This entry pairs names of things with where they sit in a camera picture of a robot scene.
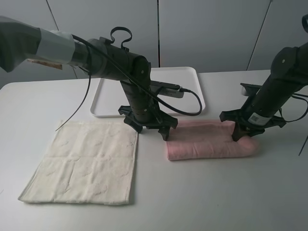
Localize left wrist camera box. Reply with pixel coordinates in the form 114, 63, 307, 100
150, 81, 184, 99

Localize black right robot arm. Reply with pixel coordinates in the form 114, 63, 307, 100
219, 44, 308, 141

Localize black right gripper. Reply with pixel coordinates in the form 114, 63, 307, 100
219, 109, 286, 141

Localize flat black left strap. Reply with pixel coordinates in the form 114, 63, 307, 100
100, 26, 132, 52

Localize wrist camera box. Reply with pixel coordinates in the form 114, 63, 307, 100
240, 83, 261, 97
150, 81, 184, 99

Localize white rectangular plastic tray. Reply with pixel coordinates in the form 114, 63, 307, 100
90, 67, 205, 117

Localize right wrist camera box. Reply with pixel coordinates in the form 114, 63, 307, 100
240, 83, 261, 97

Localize pink towel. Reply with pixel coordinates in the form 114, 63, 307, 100
166, 120, 258, 161

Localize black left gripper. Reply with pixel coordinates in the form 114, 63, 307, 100
118, 106, 178, 141

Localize cream white towel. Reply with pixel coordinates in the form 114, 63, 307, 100
18, 121, 138, 205

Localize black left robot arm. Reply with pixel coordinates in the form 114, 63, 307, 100
0, 16, 178, 140

